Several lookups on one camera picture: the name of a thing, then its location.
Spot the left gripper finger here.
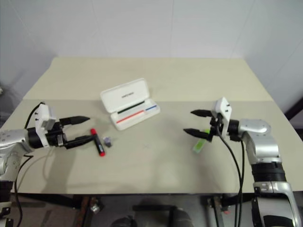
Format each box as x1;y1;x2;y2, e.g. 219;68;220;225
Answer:
64;133;98;149
59;115;91;127

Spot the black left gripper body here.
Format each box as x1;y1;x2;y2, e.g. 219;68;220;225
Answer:
46;118;69;148

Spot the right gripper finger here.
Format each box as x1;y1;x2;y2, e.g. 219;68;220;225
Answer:
190;109;214;118
183;128;211;140

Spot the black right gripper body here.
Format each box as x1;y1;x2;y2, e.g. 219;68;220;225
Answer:
208;113;226;143

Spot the green translucent plastic case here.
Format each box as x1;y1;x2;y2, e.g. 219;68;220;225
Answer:
192;128;210;155

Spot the black marker with red caps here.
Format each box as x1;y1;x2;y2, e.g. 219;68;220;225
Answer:
90;128;106;157

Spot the white pen case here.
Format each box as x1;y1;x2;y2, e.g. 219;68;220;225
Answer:
100;78;161;131

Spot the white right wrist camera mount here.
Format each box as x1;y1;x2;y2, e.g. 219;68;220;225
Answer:
212;96;233;136

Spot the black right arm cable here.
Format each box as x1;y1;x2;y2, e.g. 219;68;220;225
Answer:
214;122;246;227

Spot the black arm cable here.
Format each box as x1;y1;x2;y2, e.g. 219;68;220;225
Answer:
13;102;46;227
214;122;246;227

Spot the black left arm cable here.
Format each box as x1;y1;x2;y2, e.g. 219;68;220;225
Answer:
13;102;46;227

